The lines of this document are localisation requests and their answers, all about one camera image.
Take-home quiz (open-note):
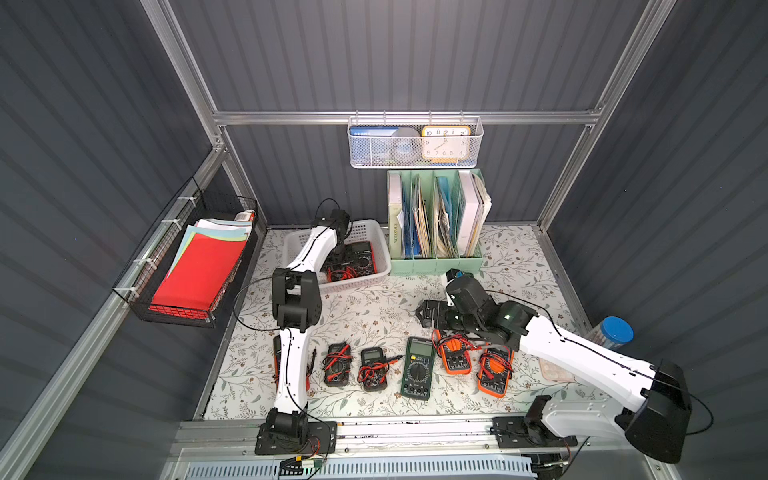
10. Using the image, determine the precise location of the yellow alarm clock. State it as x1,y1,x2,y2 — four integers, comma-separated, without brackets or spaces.
421,125,472,161

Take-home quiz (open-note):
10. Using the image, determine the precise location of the blue lid jar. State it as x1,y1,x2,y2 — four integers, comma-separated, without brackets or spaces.
586,316,635,350

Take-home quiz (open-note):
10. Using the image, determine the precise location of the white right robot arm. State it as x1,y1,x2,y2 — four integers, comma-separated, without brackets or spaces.
415,271,692,464

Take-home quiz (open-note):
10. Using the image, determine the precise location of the red paper folder stack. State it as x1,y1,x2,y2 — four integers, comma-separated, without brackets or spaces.
149,219,252,320

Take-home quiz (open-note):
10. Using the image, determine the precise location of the red multimeter with leads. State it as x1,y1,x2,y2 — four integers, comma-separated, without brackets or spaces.
321,241,377,282

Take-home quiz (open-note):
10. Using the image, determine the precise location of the blue box in basket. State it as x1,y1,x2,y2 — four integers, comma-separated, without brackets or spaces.
348,126,397,168

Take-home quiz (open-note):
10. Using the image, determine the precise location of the small black multimeter right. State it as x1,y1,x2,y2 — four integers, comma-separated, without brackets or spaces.
357,347,403,392

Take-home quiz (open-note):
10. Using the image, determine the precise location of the white plastic basket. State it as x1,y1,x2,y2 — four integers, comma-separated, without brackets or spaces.
271,219,391,300

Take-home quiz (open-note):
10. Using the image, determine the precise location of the white wire wall basket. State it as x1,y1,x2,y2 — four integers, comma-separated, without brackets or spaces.
347,114,485,169

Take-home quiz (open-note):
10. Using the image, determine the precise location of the small black multimeter left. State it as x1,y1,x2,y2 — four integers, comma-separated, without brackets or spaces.
322,341,352,387

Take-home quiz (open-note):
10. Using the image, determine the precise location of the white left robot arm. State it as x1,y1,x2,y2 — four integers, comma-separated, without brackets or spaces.
266,208,350,439

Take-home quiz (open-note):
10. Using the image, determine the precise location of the orange multimeter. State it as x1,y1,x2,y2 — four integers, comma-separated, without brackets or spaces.
477,347,514,398
431,329,480,375

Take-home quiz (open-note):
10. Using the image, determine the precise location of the pink calculator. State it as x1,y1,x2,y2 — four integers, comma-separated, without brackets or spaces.
539,359,575,383

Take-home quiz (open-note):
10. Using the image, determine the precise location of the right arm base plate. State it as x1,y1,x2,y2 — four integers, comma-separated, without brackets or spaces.
489,395,578,449

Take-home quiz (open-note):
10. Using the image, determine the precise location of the green file organizer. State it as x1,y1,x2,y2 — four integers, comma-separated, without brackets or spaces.
387,169,492,276

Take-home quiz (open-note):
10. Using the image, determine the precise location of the white perforated cable duct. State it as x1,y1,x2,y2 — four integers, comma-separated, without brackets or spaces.
176,454,537,479

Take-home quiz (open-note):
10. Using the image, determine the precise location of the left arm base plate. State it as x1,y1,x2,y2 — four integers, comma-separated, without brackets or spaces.
254,421,338,456

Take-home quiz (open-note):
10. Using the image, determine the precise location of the black wire wall basket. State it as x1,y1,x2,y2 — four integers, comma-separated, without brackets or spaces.
113,180,259,329

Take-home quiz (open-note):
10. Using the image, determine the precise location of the small black multimeter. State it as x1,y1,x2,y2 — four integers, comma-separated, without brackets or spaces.
322,341,352,387
357,347,403,392

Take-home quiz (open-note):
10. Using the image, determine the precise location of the grey tape roll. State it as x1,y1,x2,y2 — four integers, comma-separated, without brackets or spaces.
390,127,422,165

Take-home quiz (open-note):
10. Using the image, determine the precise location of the red multimeter near left arm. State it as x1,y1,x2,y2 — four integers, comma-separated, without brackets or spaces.
272,335,317,391

